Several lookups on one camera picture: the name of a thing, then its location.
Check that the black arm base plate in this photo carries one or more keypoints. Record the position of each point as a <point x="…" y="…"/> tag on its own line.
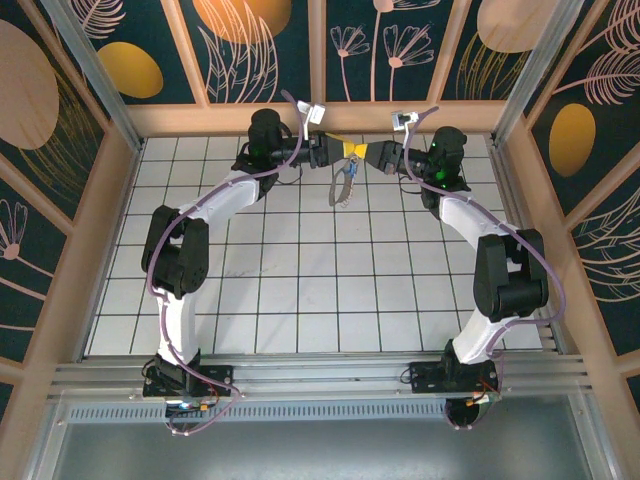
<point x="422" y="377"/>
<point x="220" y="375"/>

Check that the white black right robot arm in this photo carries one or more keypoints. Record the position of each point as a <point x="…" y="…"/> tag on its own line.
<point x="470" y="215"/>

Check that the aluminium corner post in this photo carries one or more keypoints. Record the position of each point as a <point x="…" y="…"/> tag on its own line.
<point x="97" y="75"/>
<point x="532" y="75"/>

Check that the grey sheet metal cover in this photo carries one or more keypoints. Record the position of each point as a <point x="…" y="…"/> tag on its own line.
<point x="320" y="450"/>

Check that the aluminium side rail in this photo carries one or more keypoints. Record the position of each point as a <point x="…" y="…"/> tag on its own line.
<point x="509" y="190"/>

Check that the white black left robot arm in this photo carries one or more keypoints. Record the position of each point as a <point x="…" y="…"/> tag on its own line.
<point x="220" y="200"/>

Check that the long aluminium base rail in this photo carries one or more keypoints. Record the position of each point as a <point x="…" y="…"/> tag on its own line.
<point x="320" y="375"/>

